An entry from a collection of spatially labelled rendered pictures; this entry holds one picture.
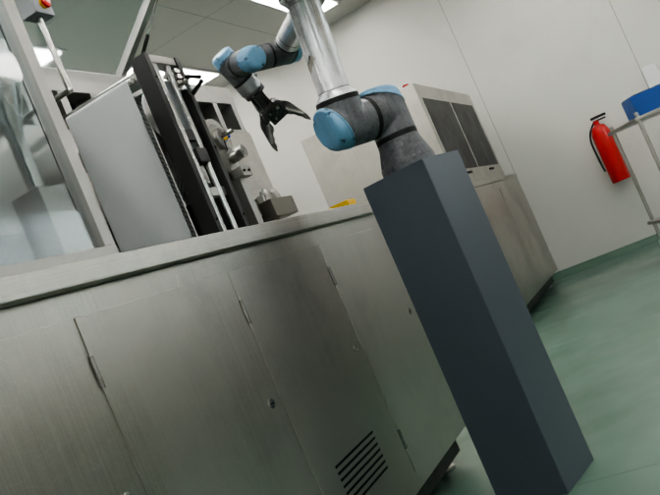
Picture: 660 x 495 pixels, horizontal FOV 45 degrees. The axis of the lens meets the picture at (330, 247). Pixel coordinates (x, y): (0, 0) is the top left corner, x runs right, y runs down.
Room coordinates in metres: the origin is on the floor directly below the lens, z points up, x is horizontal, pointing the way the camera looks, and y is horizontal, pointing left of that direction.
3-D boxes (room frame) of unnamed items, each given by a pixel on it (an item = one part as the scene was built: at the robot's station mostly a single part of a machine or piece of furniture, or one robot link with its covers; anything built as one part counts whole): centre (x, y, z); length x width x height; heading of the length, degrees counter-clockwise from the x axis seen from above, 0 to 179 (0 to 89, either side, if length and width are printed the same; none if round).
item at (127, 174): (2.24, 0.47, 1.17); 0.34 x 0.05 x 0.54; 66
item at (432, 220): (2.13, -0.28, 0.45); 0.20 x 0.20 x 0.90; 52
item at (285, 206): (2.71, 0.26, 1.00); 0.40 x 0.16 x 0.06; 66
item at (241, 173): (2.43, 0.17, 1.05); 0.06 x 0.05 x 0.31; 66
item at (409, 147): (2.13, -0.28, 0.95); 0.15 x 0.15 x 0.10
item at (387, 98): (2.13, -0.27, 1.07); 0.13 x 0.12 x 0.14; 122
